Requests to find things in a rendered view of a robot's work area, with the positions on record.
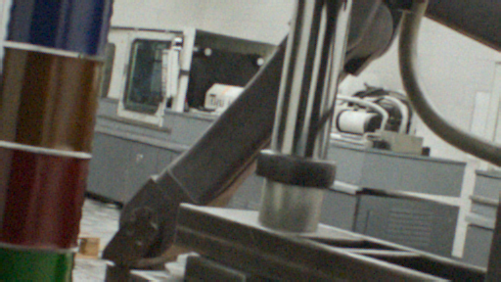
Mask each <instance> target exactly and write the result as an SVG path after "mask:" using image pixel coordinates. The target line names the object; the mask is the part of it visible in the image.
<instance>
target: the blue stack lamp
mask: <svg viewBox="0 0 501 282"><path fill-rule="evenodd" d="M114 2H115V0H10V4H9V6H8V8H7V18H8V19H7V21H6V23H5V35H4V38H3V40H2V42H5V41H7V43H12V44H17V45H22V46H28V47H34V48H40V49H45V50H51V51H58V52H65V53H71V54H76V55H82V56H90V57H97V58H104V59H106V58H107V51H106V50H107V47H108V45H109V33H110V31H111V29H113V26H112V18H113V16H114Z"/></svg>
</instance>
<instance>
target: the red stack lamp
mask: <svg viewBox="0 0 501 282"><path fill-rule="evenodd" d="M90 160H91V156H88V155H85V154H81V153H71V152H62V151H53V150H45V149H38V148H32V146H30V147H26V146H25V145H20V144H14V143H9V142H4V141H0V242H2V243H7V244H13V245H19V246H27V247H28V248H36V249H49V250H70V249H75V248H78V236H79V233H80V222H81V219H82V217H83V214H82V208H83V205H84V203H85V198H84V193H85V190H86V188H87V181H86V178H87V176H88V174H89V162H90Z"/></svg>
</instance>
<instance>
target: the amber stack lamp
mask: <svg viewBox="0 0 501 282"><path fill-rule="evenodd" d="M2 53H3V54H2V56H1V58H0V141H4V142H9V143H14V144H20V145H25V146H26V147H30V146H32V148H38V149H45V150H53V151H62V152H71V153H82V154H91V153H92V148H93V146H91V144H93V142H94V139H95V128H96V125H97V113H98V111H99V109H100V105H99V98H100V96H101V94H102V87H101V84H102V82H103V80H104V67H105V64H106V63H105V62H100V61H95V60H89V59H82V58H77V57H72V56H66V55H60V54H54V53H47V52H41V51H34V50H28V49H23V48H15V47H8V46H2Z"/></svg>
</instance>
